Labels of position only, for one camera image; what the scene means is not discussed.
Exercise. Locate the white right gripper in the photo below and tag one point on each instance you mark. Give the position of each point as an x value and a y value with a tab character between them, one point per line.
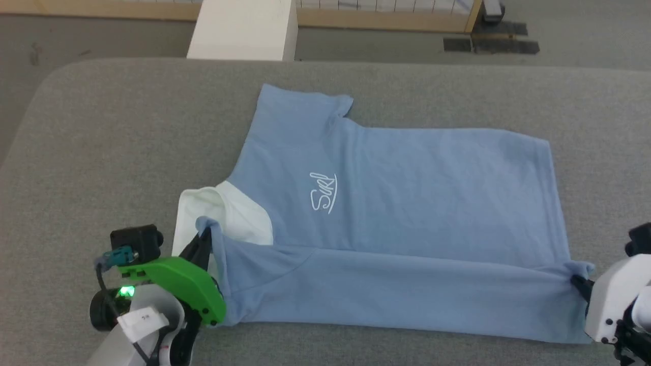
610	300

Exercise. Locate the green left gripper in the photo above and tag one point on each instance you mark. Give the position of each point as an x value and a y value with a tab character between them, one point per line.
178	279

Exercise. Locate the light blue t-shirt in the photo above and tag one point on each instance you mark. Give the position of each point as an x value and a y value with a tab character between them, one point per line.
407	203

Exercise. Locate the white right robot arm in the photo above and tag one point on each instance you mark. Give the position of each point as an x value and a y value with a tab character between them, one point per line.
638	325

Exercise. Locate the grey fabric sofa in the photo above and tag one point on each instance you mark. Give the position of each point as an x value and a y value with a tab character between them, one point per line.
127	152

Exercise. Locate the white pillar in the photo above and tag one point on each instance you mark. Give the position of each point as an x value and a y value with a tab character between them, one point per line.
244	30

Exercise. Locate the black rubber floor mat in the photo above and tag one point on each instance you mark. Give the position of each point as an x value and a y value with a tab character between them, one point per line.
501	28
503	46

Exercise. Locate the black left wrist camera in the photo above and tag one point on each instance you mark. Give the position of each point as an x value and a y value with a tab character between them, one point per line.
135	241

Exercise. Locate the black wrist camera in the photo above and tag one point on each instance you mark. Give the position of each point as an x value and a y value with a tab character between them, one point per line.
135	241
641	240

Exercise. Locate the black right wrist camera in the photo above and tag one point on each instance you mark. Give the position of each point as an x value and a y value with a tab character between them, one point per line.
641	240

